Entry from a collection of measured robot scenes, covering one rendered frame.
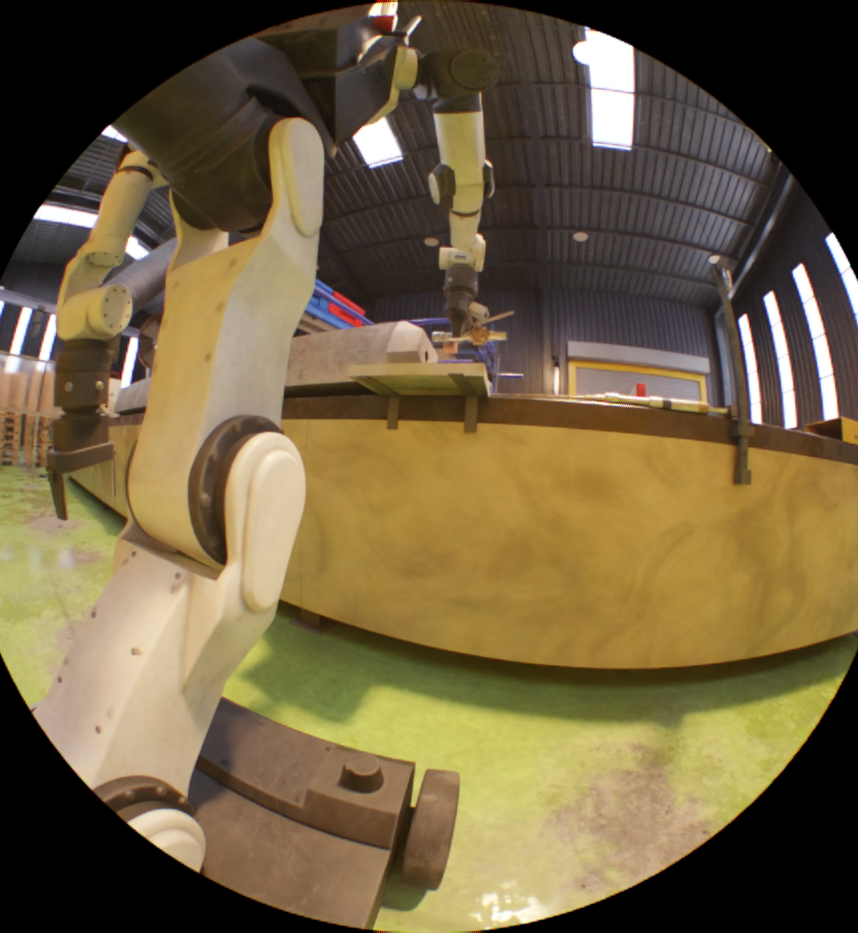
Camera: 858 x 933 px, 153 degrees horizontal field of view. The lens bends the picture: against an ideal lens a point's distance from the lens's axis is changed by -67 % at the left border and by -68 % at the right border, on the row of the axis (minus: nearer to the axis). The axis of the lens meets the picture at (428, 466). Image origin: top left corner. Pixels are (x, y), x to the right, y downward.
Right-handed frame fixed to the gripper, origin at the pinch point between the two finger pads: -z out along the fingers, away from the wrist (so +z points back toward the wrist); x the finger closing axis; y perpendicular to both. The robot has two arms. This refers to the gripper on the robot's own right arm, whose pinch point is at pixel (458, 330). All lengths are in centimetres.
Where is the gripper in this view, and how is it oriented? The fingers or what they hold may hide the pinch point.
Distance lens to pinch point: 84.5
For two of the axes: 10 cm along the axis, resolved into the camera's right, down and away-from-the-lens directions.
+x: 3.0, 0.3, 9.5
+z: 0.8, -10.0, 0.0
